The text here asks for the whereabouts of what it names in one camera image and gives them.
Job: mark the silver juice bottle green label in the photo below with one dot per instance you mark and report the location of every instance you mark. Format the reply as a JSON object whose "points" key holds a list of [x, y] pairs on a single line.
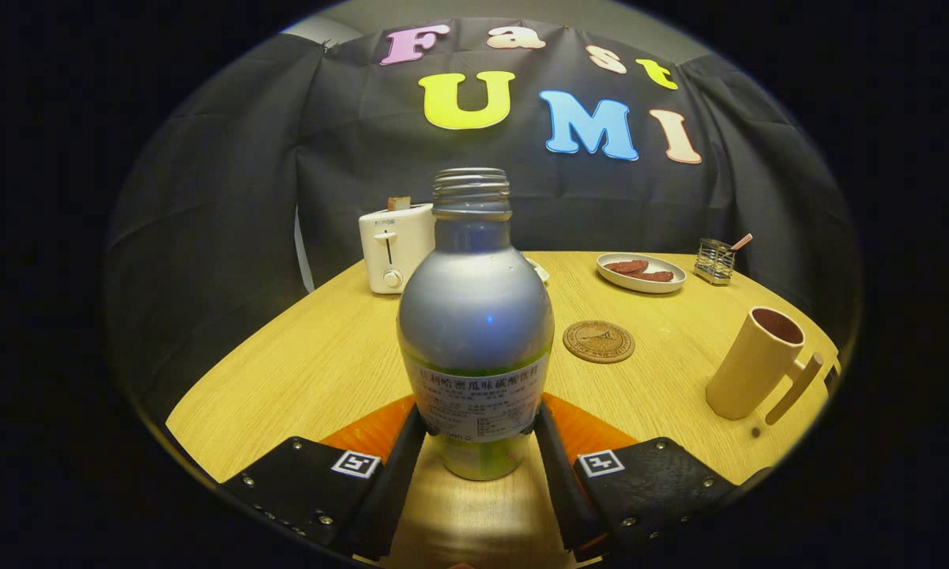
{"points": [[474, 316]]}

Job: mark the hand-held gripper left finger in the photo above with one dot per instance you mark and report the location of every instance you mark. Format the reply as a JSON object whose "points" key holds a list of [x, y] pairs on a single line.
{"points": [[391, 490]]}

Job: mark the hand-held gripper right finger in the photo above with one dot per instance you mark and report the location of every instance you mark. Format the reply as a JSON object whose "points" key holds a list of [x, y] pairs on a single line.
{"points": [[565, 490]]}

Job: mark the brown meat slice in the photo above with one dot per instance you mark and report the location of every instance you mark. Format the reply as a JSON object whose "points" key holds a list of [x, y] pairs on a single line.
{"points": [[627, 266], [654, 276]]}

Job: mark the white toaster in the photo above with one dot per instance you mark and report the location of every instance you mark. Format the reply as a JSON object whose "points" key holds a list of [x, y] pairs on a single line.
{"points": [[387, 253]]}

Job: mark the pink stick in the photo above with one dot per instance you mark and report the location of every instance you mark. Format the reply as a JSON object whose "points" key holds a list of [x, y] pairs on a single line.
{"points": [[741, 242]]}

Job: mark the white oval plate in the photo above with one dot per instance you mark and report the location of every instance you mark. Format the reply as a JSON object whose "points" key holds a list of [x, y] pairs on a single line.
{"points": [[640, 286]]}

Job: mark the toast slice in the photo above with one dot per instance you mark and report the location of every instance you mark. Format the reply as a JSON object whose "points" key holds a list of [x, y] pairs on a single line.
{"points": [[399, 203]]}

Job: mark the white divided snack dish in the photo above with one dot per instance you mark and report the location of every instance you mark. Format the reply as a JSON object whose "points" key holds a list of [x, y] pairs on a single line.
{"points": [[540, 271]]}

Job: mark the black backdrop cloth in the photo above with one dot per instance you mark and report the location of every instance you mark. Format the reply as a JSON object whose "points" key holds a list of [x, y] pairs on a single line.
{"points": [[245, 197]]}

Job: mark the round wooden coaster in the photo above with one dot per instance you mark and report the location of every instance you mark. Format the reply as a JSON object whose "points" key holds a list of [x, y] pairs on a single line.
{"points": [[599, 341]]}

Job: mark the wooden table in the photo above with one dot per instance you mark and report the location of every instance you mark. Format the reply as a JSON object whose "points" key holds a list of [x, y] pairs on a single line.
{"points": [[300, 371]]}

